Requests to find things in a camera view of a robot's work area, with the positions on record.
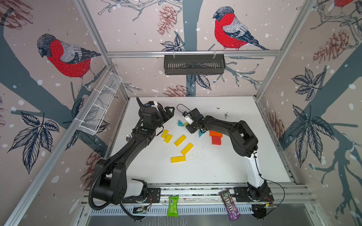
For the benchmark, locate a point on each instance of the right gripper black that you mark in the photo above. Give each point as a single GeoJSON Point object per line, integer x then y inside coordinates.
{"type": "Point", "coordinates": [190, 129]}

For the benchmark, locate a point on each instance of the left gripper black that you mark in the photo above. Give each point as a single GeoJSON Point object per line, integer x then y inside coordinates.
{"type": "Point", "coordinates": [164, 114]}

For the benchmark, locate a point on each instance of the orange long block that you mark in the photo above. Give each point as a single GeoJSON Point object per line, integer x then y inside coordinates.
{"type": "Point", "coordinates": [215, 134]}

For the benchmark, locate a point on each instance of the red block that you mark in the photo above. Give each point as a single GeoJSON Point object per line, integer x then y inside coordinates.
{"type": "Point", "coordinates": [216, 142]}
{"type": "Point", "coordinates": [216, 138]}

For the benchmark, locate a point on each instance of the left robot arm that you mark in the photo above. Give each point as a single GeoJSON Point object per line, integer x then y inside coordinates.
{"type": "Point", "coordinates": [109, 183]}

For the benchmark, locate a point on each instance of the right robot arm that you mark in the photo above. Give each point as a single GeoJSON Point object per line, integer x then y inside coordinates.
{"type": "Point", "coordinates": [244, 143]}

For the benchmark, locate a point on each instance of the yellow block far left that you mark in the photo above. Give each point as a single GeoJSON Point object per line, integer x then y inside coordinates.
{"type": "Point", "coordinates": [164, 134]}

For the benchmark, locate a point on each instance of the yellow block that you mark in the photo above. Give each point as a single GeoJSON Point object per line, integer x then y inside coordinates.
{"type": "Point", "coordinates": [178, 159]}
{"type": "Point", "coordinates": [187, 149]}
{"type": "Point", "coordinates": [164, 134]}
{"type": "Point", "coordinates": [168, 138]}
{"type": "Point", "coordinates": [179, 140]}

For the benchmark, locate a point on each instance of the yellow block centre upper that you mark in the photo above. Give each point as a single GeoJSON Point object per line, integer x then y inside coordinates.
{"type": "Point", "coordinates": [179, 140]}

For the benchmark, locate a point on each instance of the yellow block centre lower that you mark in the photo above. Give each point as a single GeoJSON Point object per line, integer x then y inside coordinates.
{"type": "Point", "coordinates": [187, 149]}

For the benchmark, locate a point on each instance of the yellow block bottom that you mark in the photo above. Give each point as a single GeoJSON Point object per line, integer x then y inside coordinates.
{"type": "Point", "coordinates": [178, 159]}

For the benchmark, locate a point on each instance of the green snack packet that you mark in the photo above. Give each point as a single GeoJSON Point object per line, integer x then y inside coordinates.
{"type": "Point", "coordinates": [172, 206]}

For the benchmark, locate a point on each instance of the purple candy packet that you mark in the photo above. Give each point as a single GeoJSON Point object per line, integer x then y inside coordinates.
{"type": "Point", "coordinates": [230, 206]}

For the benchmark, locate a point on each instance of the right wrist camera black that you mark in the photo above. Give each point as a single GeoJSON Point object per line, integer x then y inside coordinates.
{"type": "Point", "coordinates": [192, 116]}

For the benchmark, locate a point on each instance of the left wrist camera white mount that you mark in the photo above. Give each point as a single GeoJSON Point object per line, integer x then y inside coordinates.
{"type": "Point", "coordinates": [151, 104]}

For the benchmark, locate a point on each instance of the black wire basket shelf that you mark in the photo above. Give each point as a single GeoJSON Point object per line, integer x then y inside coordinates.
{"type": "Point", "coordinates": [206, 64]}

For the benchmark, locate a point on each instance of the white wire basket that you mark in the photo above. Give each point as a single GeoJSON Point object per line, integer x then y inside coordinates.
{"type": "Point", "coordinates": [92, 121]}

